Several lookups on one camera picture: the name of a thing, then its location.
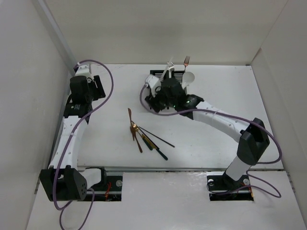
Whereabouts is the silver steel fork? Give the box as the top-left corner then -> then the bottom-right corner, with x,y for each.
167,61 -> 175,72

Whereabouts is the gold fork black handle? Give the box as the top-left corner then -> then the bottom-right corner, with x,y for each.
137,128 -> 153,150

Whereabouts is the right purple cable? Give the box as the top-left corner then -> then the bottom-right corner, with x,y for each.
140,82 -> 283,198

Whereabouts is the gold knife black handle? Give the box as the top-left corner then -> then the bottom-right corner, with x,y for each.
144,134 -> 168,161

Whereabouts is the black chopstick long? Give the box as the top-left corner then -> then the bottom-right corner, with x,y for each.
139,127 -> 175,148

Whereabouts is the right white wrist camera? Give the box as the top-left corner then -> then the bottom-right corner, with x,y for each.
145,74 -> 161,94

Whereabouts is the large white ceramic spoon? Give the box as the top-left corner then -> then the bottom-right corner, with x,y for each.
182,71 -> 195,89

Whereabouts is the white slotted utensil container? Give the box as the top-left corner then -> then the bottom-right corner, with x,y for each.
169,70 -> 191,96

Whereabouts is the copper rose-gold spoon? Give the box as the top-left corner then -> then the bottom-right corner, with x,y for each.
130,121 -> 138,140

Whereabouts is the copper rose-gold fork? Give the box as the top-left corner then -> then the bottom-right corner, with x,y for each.
183,56 -> 190,71

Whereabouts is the black chopstick short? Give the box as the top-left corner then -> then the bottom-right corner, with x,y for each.
141,131 -> 160,150

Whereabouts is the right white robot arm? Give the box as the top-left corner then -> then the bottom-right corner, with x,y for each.
144,75 -> 270,191

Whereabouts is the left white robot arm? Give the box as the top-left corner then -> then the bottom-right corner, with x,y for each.
39,75 -> 107,201

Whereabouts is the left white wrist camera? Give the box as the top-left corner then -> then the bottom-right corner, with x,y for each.
75,63 -> 93,79

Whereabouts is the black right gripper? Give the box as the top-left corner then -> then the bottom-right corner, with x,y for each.
144,84 -> 177,114

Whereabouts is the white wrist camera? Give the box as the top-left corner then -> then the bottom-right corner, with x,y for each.
75,63 -> 93,79
145,74 -> 161,94

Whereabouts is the copper rose-gold knife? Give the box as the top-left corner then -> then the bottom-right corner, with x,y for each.
128,108 -> 143,153

